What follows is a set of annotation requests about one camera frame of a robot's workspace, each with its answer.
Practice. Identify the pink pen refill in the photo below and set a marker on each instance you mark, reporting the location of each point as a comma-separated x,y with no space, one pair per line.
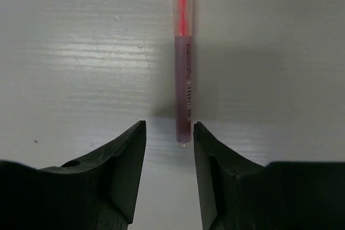
183,27

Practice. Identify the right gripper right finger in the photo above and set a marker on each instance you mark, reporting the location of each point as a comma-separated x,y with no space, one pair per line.
236,193

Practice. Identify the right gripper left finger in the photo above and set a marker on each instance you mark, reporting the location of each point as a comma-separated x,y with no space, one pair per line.
95,191

